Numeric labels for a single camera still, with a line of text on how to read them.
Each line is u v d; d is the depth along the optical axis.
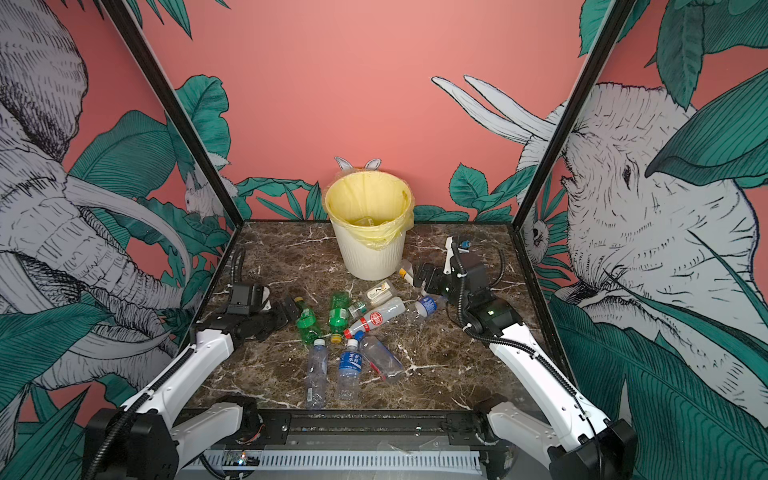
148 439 0.38
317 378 0.80
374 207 1.06
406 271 1.01
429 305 0.93
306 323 0.88
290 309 0.78
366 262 0.94
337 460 0.70
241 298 0.65
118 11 0.69
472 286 0.54
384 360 0.86
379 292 0.93
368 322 0.88
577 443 0.38
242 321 0.61
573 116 0.87
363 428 0.76
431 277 0.65
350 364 0.80
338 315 0.88
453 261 0.53
